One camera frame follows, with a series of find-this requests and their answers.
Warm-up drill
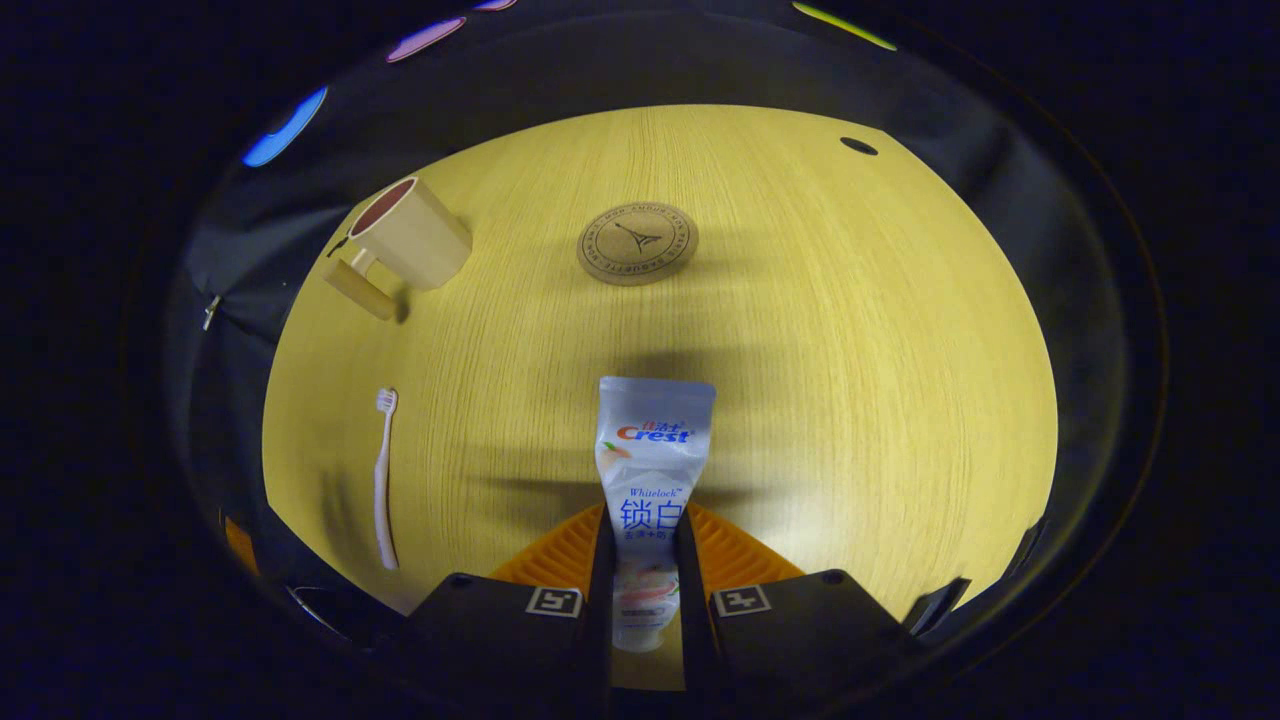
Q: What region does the black backdrop cloth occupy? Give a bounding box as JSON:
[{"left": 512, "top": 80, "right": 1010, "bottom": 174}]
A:
[{"left": 165, "top": 0, "right": 1166, "bottom": 691}]

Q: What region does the white toothbrush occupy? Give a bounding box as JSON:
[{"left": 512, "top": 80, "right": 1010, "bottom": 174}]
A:
[{"left": 373, "top": 388, "right": 400, "bottom": 571}]

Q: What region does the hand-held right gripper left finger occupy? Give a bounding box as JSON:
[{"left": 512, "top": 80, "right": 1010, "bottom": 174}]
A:
[{"left": 405, "top": 503, "right": 615, "bottom": 703}]

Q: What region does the white toothpaste tube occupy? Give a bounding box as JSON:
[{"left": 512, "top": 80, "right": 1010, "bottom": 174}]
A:
[{"left": 595, "top": 376, "right": 718, "bottom": 653}]

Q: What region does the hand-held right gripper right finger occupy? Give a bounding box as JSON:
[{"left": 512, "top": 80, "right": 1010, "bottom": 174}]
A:
[{"left": 672, "top": 503, "right": 907, "bottom": 703}]

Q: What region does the round brown coaster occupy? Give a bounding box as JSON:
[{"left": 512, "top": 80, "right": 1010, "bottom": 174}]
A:
[{"left": 577, "top": 202, "right": 699, "bottom": 287}]

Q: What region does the beige cup with handle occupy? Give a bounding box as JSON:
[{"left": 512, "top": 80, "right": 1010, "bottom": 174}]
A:
[{"left": 322, "top": 176, "right": 473, "bottom": 322}]

